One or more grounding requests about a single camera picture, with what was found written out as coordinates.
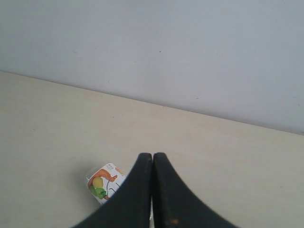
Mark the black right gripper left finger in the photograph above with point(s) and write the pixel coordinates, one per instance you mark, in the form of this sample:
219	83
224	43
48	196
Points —
130	206

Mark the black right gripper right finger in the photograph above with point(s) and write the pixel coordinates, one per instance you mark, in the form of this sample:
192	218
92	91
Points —
175	205

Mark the fruit tea bottle white label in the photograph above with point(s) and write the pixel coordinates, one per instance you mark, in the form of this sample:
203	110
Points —
104	181

